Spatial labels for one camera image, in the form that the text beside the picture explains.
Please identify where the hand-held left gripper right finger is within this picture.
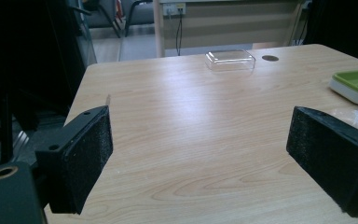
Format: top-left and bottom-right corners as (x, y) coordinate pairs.
(285, 105), (358, 218)

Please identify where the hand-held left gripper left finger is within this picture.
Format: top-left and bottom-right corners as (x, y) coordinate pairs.
(34, 105), (115, 216)

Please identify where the green and white soap dish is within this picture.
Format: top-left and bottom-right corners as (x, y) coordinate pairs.
(328, 68), (358, 106)

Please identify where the clear plastic container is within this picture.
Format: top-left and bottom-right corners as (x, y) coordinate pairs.
(204, 49), (256, 73)

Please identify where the white table leg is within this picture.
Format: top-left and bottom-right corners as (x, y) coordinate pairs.
(152, 0), (166, 59)

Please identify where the black power cable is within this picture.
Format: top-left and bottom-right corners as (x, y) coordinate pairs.
(175, 8), (184, 57)

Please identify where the white wall socket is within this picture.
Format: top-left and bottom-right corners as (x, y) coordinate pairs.
(162, 2), (187, 17)

